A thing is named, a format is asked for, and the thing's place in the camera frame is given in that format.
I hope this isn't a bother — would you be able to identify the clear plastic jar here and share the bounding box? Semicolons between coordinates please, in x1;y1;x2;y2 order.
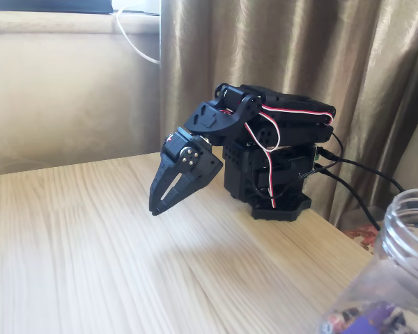
315;187;418;334

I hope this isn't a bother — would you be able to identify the red floral patterned rug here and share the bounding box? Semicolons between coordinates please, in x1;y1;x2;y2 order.
344;223;382;255

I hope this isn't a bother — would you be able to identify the red white servo wire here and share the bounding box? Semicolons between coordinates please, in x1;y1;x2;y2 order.
258;106;336;127
245;120;283;209

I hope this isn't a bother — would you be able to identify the thick black power cable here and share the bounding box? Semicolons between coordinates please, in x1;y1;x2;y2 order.
313;165;382;232
317;146;405;193

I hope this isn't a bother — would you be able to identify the white cable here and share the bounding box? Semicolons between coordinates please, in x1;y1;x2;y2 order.
116;6;161;65

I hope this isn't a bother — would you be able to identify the thin black cable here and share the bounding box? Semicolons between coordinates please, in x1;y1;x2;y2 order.
328;131;344;164

